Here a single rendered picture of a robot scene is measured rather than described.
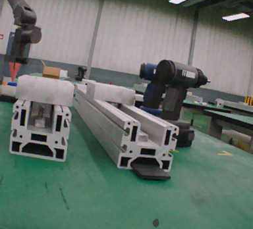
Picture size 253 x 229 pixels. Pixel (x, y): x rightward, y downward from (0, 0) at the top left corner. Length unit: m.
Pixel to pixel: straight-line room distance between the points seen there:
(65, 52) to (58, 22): 1.32
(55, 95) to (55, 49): 11.81
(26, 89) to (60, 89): 0.06
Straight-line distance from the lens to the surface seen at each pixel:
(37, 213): 0.33
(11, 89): 1.15
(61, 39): 12.39
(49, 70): 3.50
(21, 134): 0.52
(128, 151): 0.54
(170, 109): 0.81
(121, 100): 0.85
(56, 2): 12.61
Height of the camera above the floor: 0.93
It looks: 4 degrees down
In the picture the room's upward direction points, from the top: 10 degrees clockwise
